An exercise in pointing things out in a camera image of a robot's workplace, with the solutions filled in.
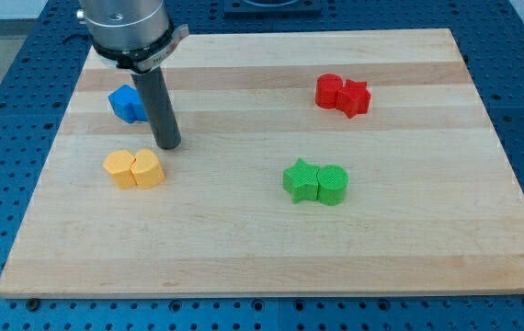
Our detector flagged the red cylinder block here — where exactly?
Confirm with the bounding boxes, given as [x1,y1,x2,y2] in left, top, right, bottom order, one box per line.
[314,74,344,109]

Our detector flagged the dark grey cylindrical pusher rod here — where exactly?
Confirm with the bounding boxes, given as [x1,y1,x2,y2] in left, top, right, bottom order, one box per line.
[131,67,181,150]

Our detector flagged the green cylinder block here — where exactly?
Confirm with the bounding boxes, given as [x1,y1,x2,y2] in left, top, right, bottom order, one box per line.
[317,165,348,206]

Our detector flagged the red star block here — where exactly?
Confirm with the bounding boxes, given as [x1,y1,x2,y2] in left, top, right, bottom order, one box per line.
[336,79,371,119]

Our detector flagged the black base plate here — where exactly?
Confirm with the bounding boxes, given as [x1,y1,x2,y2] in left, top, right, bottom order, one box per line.
[222,0,322,16]

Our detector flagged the yellow pentagon block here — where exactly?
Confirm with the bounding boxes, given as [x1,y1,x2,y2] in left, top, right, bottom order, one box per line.
[102,149,137,189]

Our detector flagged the light wooden board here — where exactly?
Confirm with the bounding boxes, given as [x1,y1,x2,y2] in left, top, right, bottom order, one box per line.
[0,29,524,299]

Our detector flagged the yellow heart block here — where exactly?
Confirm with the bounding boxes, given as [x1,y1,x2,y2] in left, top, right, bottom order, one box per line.
[131,149,165,189]

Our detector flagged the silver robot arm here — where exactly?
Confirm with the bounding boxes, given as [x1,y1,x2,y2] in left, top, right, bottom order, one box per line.
[77,0,189,150]

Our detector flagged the green star block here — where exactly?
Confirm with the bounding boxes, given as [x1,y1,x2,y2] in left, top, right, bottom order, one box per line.
[283,158,320,203]

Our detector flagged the blue block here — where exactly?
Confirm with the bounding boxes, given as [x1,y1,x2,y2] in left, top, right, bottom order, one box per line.
[108,85,148,123]

